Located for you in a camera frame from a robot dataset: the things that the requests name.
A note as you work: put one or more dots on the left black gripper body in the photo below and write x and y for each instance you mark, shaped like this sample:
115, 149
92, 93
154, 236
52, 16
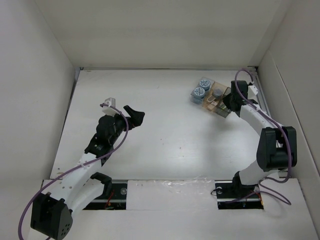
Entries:
120, 126

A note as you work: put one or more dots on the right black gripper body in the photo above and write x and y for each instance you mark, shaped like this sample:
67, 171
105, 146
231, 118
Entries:
228, 100

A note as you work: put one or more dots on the clear tub of paperclips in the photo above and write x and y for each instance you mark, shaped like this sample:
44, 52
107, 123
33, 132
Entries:
217, 92

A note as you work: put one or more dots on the blue label round tub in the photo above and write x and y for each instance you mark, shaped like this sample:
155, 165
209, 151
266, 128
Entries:
205, 84

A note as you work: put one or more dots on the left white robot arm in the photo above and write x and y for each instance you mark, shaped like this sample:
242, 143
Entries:
55, 206

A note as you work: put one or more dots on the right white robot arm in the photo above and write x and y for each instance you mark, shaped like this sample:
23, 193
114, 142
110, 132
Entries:
277, 146

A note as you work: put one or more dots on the grey plastic bin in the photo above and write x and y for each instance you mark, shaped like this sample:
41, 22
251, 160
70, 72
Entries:
222, 110

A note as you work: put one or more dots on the orange plastic bin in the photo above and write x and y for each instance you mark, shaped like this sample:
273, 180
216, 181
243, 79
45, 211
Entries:
206, 105

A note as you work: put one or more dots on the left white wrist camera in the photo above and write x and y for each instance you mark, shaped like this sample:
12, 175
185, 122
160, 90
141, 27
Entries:
108, 106

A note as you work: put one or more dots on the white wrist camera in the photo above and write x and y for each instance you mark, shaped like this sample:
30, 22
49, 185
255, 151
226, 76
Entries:
108, 106
252, 92

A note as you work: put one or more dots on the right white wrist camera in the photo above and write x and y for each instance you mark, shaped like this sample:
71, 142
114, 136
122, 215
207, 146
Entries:
252, 92

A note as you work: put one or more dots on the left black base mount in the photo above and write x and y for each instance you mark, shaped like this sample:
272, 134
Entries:
114, 194

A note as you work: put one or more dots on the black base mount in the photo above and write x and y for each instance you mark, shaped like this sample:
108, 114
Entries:
230, 197
114, 194

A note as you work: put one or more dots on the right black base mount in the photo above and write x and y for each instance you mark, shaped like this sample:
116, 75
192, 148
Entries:
230, 197

